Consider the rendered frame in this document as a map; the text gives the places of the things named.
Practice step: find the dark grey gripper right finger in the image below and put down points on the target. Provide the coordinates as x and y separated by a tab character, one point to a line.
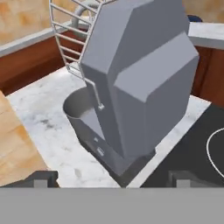
180	176

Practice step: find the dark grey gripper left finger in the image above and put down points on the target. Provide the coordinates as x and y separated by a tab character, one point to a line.
43	176

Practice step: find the grey stand mixer base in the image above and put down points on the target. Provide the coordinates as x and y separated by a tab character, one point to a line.
116	163

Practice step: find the grey metal mixer bowl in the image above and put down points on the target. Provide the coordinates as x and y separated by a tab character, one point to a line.
76	105

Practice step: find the grey stand mixer head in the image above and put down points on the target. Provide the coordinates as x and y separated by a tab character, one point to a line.
140	73

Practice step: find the black hob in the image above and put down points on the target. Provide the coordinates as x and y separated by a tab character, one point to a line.
186	151

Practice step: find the light wooden board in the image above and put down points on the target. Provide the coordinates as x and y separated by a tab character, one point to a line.
16	145

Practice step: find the brown wooden cupboard run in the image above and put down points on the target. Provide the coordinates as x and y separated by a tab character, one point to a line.
26	65
211	75

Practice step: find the dark blue round object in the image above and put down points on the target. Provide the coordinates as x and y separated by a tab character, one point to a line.
194	18

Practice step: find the grey curved tap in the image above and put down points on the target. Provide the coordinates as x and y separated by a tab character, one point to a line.
78	14

